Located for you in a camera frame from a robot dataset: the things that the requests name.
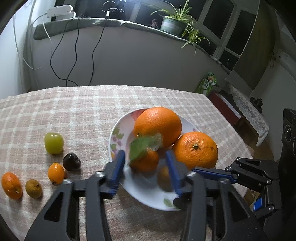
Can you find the small dark object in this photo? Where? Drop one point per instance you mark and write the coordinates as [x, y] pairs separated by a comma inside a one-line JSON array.
[[256, 102]]

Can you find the orange kumquat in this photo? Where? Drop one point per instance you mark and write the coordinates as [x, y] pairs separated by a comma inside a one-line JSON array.
[[56, 173]]

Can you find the red box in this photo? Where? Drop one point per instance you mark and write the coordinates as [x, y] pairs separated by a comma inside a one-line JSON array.
[[223, 104]]

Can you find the olive curtain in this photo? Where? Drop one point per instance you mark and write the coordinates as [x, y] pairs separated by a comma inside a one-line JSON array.
[[256, 53]]

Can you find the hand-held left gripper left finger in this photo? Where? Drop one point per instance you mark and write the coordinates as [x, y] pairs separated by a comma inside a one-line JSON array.
[[116, 171]]

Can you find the white floral plate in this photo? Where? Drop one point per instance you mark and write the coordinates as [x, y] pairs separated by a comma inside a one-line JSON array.
[[143, 190]]

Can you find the white refrigerator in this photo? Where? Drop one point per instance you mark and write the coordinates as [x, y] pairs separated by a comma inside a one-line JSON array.
[[9, 69]]

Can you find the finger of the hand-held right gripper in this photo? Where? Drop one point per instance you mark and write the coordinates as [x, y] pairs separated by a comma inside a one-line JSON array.
[[212, 172], [257, 204]]

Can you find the large bumpy orange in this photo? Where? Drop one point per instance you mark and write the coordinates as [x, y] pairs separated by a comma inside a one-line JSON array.
[[196, 153]]

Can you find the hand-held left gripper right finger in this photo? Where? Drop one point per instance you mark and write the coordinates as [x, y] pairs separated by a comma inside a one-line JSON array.
[[173, 176]]

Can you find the white lace cloth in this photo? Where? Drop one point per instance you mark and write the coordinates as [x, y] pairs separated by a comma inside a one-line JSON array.
[[252, 113]]

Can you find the potted spider plant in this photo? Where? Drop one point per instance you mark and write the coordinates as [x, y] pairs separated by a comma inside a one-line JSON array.
[[172, 25]]

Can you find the white window frame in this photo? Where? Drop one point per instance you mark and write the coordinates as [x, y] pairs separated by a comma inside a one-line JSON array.
[[229, 30]]

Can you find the grey windowsill cover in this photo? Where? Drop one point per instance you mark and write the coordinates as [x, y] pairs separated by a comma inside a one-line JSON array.
[[69, 26]]

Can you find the small tangerine with leaf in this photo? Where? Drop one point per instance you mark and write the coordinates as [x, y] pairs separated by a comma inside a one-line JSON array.
[[145, 162]]

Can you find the green printed bag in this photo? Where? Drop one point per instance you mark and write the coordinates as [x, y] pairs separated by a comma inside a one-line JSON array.
[[207, 83]]

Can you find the brown longan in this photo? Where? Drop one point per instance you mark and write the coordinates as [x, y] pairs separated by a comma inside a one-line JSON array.
[[164, 177], [33, 188]]

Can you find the large smooth orange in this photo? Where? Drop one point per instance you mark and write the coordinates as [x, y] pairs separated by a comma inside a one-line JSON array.
[[159, 122]]

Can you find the small purple plant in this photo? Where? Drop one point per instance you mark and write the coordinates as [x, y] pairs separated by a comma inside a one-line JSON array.
[[154, 23]]

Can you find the dark cherry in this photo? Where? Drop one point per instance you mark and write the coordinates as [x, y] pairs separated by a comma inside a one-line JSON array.
[[71, 162]]

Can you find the green plum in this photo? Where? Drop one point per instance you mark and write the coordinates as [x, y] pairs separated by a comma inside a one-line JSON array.
[[54, 143]]

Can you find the white power strip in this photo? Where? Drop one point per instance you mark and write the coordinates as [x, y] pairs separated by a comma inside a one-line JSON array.
[[60, 10]]

